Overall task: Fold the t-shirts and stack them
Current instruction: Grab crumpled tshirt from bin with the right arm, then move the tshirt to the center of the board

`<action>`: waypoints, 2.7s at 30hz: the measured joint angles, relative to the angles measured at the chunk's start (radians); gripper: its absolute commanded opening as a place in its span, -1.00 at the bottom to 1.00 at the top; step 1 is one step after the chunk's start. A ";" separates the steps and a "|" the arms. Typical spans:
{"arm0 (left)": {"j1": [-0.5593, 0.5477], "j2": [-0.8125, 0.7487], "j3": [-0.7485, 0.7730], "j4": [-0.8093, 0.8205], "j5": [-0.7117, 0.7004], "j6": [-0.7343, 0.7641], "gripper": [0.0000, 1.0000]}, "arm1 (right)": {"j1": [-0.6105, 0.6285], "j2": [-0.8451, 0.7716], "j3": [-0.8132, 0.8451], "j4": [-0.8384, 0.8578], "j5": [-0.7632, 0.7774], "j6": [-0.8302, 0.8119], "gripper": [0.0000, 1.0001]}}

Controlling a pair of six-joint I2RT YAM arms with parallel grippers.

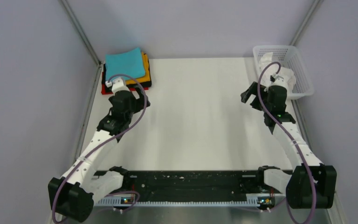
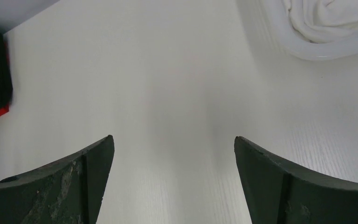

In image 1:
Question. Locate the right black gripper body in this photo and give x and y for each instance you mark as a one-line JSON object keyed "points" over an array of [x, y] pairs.
{"points": [[267, 105]]}

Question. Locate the white slotted cable duct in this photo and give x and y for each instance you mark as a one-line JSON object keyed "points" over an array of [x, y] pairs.
{"points": [[252, 200]]}

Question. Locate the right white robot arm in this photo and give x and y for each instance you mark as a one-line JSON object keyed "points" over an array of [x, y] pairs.
{"points": [[312, 183]]}

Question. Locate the white plastic basket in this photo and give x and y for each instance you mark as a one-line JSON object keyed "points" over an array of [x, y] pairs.
{"points": [[293, 67]]}

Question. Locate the white t shirt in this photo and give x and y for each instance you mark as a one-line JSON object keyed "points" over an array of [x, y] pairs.
{"points": [[265, 60]]}

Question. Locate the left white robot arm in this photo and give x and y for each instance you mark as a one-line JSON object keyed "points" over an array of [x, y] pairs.
{"points": [[75, 193]]}

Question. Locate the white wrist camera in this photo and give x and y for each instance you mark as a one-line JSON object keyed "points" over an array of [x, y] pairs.
{"points": [[117, 84], [277, 80]]}

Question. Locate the folded cyan t shirt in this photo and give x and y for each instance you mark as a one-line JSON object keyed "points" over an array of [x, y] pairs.
{"points": [[116, 64]]}

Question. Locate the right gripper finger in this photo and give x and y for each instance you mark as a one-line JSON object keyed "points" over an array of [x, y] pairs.
{"points": [[257, 104], [252, 90]]}

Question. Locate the folded red t shirt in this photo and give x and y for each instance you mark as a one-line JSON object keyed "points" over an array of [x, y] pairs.
{"points": [[106, 91]]}

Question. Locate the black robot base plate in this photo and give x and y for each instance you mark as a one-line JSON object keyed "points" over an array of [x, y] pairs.
{"points": [[195, 186]]}

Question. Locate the folded black t shirt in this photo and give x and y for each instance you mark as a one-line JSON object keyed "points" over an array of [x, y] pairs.
{"points": [[145, 81]]}

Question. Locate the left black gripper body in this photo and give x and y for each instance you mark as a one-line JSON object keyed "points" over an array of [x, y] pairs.
{"points": [[135, 107]]}

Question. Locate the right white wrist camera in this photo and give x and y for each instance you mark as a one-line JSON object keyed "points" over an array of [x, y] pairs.
{"points": [[277, 80]]}

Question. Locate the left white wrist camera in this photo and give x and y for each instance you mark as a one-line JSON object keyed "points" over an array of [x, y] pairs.
{"points": [[117, 84]]}

